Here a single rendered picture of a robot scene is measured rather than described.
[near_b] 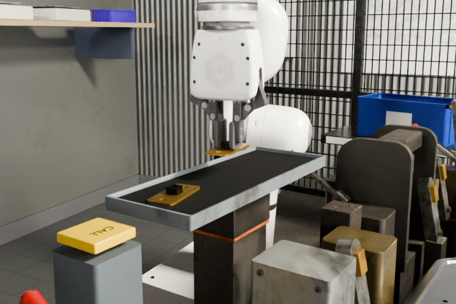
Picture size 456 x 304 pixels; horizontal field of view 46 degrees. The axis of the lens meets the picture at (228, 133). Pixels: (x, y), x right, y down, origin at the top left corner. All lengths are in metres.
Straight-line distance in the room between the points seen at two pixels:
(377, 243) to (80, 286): 0.41
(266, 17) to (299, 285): 0.69
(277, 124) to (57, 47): 3.04
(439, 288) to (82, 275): 0.52
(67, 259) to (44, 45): 3.44
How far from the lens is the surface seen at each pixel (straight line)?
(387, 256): 0.78
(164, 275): 1.34
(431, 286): 0.88
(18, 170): 3.90
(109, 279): 0.59
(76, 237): 0.59
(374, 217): 0.90
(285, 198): 2.23
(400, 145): 0.93
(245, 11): 0.75
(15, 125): 3.83
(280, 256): 0.65
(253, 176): 0.80
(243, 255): 0.80
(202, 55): 0.77
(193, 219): 0.62
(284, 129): 1.17
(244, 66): 0.74
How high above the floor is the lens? 1.37
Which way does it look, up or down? 11 degrees down
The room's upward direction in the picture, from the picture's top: straight up
